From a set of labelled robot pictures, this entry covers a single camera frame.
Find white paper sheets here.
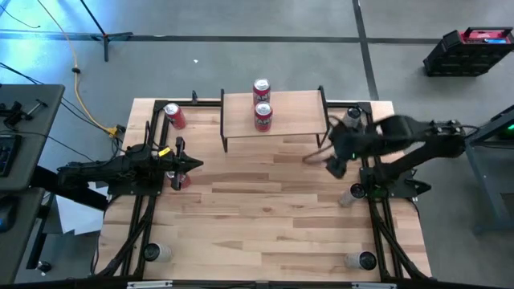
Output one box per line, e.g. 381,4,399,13
55,181,110,237

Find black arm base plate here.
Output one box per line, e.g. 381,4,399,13
107,165,166,197
359,164,421,200

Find black tripod stand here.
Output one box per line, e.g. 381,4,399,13
79,0,134,63

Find silver metal bracket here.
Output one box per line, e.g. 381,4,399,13
126,280,174,289
350,282,398,289

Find black keyboard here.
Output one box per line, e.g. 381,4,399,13
0,134,23,178

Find grey metal side table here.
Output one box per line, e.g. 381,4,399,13
441,103,514,236

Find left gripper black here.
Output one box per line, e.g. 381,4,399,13
158,136,204,192

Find black and red tool case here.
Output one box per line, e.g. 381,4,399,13
422,26,514,78

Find black computer mouse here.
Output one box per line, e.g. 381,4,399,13
0,195,19,234

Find yellow extension cable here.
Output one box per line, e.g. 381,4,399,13
36,0,118,136

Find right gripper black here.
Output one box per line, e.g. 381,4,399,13
324,122,369,180

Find wooden shelf black metal legs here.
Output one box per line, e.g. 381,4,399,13
218,84,331,153

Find device with green light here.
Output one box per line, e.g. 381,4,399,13
496,122,514,141

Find yellow and black plug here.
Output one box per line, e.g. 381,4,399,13
104,124,126,140

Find silver Celsius slim can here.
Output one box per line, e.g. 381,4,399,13
337,182,367,208
143,242,174,263
341,106,362,129
344,250,378,271

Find grey desk with mouse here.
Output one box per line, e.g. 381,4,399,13
0,186,46,287

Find grey desk with keyboard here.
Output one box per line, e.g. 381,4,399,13
0,83,66,192

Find black diagonal support beam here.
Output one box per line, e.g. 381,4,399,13
30,165,109,213

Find red Fanta soda can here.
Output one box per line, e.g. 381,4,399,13
252,78,271,106
165,170,193,190
254,101,274,133
163,102,188,130

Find black clamp tool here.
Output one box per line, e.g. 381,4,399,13
0,98,48,128

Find black aluminium table frame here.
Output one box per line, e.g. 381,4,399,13
94,98,434,282

